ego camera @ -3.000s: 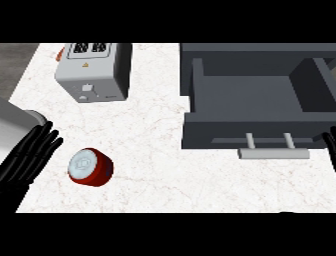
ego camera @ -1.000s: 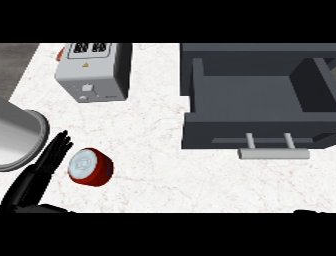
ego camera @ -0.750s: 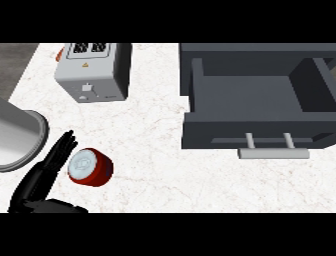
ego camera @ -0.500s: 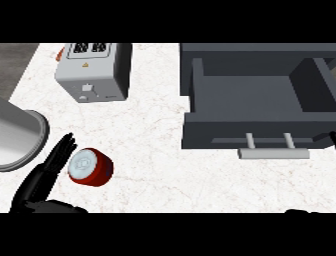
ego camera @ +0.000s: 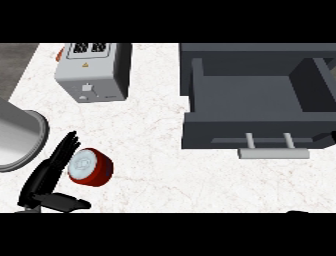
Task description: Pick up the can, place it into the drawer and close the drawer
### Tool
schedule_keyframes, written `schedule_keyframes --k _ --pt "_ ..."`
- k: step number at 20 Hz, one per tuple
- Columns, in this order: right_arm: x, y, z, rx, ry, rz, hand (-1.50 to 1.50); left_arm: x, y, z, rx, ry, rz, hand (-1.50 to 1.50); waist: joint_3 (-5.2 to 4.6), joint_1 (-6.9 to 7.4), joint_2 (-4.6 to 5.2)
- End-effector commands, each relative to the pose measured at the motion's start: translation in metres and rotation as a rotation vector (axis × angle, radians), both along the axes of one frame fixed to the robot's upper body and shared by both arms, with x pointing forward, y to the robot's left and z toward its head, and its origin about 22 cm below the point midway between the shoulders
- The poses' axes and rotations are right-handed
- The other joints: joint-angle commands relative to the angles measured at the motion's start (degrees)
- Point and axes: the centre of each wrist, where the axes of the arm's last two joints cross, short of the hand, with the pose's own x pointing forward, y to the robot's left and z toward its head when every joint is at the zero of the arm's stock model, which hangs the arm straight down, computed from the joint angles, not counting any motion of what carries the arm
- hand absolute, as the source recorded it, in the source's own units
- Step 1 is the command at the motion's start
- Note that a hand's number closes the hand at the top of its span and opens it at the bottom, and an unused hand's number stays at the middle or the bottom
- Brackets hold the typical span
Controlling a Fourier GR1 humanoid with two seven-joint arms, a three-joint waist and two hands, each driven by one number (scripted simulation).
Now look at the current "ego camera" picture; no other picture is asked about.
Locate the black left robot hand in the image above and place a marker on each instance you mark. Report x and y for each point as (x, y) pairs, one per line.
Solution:
(46, 181)

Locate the dark grey cabinet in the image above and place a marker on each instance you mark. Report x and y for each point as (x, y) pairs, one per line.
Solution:
(267, 53)

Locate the grey toaster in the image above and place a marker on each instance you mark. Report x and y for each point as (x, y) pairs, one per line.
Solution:
(95, 71)

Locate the red can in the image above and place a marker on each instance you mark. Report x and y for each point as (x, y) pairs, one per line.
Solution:
(92, 167)

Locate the dark grey open drawer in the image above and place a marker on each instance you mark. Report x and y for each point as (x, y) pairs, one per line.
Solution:
(262, 106)

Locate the large grey cylindrical pot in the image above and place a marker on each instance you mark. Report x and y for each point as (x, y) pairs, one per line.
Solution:
(6, 131)

